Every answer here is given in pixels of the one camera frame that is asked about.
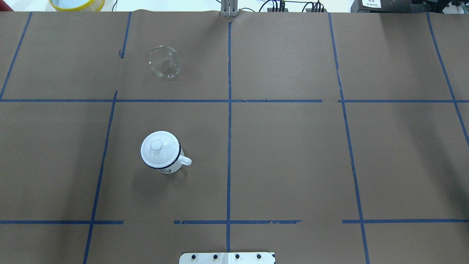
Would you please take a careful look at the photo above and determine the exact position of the white mug lid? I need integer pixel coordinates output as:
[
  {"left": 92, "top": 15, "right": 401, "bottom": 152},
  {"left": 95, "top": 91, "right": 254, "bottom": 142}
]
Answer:
[{"left": 141, "top": 131, "right": 181, "bottom": 169}]

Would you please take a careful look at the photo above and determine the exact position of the white enamel mug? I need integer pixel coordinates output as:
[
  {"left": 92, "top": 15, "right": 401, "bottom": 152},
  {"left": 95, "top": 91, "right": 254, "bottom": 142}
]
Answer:
[{"left": 141, "top": 131, "right": 192, "bottom": 174}]

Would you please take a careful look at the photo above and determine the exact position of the yellow rimmed blue bowl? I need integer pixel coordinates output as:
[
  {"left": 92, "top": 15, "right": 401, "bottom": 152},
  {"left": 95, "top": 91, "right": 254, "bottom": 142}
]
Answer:
[{"left": 48, "top": 0, "right": 106, "bottom": 12}]

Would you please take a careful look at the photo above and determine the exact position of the aluminium frame post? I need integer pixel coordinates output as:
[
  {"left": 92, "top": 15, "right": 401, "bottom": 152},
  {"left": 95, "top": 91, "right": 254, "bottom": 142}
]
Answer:
[{"left": 219, "top": 0, "right": 239, "bottom": 17}]

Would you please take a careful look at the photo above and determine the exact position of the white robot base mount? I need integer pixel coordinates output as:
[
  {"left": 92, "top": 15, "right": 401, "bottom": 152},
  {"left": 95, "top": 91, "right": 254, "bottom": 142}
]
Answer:
[{"left": 179, "top": 252, "right": 276, "bottom": 264}]

